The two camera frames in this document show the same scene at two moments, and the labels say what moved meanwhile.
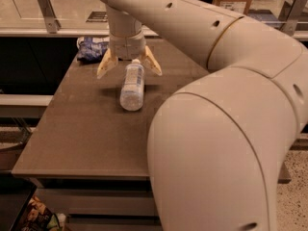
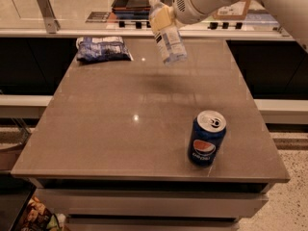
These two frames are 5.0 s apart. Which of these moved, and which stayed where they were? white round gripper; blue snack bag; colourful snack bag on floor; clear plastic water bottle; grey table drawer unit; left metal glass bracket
Moved: clear plastic water bottle; white round gripper
Stayed: blue snack bag; colourful snack bag on floor; grey table drawer unit; left metal glass bracket
